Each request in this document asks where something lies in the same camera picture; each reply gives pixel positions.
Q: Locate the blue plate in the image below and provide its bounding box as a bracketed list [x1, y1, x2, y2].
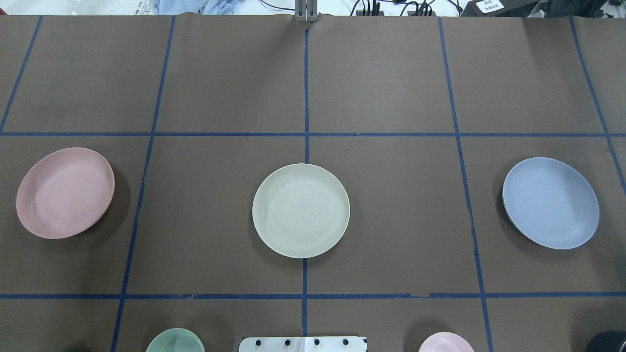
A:
[502, 157, 601, 250]

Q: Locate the pink plate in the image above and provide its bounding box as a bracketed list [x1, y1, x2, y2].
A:
[16, 147, 115, 239]

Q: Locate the cream plate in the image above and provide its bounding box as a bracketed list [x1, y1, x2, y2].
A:
[252, 163, 351, 259]

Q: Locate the green bowl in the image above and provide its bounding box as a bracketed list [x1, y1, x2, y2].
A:
[146, 328, 206, 352]

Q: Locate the pink bowl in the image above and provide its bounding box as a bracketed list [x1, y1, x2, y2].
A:
[418, 331, 474, 352]

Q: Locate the light blue cloth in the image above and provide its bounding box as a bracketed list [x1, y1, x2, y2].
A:
[152, 0, 239, 15]

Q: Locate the black box with label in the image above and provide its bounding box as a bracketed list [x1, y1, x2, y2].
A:
[461, 0, 545, 18]

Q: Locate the dark blue pot with lid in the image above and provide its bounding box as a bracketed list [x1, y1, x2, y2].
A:
[585, 330, 626, 352]

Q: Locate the metal camera post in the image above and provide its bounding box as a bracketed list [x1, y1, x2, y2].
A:
[294, 0, 319, 22]

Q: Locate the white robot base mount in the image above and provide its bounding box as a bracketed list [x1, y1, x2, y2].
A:
[239, 336, 368, 352]

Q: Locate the black cables bundle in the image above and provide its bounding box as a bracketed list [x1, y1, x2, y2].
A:
[350, 0, 463, 17]

